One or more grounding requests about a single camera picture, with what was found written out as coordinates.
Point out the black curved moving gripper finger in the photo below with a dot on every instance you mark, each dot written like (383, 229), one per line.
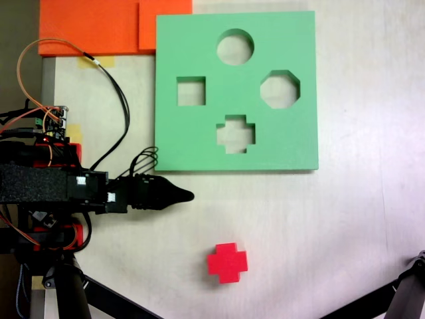
(169, 201)

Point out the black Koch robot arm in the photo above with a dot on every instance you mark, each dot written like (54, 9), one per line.
(33, 182)

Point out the black and red table clamp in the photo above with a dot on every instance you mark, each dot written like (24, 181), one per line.
(74, 154)
(78, 234)

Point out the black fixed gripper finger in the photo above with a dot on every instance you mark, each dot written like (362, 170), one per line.
(169, 190)

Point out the green shape sorting board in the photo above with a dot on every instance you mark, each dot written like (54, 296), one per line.
(199, 149)

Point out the green black circuit board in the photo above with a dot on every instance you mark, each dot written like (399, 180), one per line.
(53, 124)

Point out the yellow masking tape piece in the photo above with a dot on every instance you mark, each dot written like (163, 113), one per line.
(75, 133)
(106, 62)
(37, 282)

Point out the red cross columnar block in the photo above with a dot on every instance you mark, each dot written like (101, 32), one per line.
(227, 262)

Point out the small black circuit board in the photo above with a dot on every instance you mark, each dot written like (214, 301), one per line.
(44, 221)

